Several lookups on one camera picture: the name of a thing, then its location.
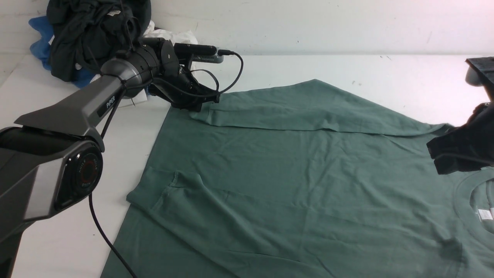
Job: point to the blue crumpled garment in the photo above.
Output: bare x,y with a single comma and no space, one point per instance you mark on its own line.
42,49

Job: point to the green long-sleeved shirt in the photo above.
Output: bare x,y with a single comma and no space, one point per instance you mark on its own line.
304,181

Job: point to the black crumpled garment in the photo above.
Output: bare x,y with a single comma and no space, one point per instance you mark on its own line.
90,32

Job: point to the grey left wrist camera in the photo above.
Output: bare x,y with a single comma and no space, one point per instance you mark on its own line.
199,53

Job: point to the white crumpled garment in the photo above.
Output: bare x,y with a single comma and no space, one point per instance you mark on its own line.
170,36

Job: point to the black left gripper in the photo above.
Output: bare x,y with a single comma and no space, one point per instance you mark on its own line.
182,90

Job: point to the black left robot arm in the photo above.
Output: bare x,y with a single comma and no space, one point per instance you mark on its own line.
52,158

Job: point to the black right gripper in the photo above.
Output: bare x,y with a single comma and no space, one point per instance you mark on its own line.
467,148

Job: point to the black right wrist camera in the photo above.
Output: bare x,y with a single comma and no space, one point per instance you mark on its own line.
480,71

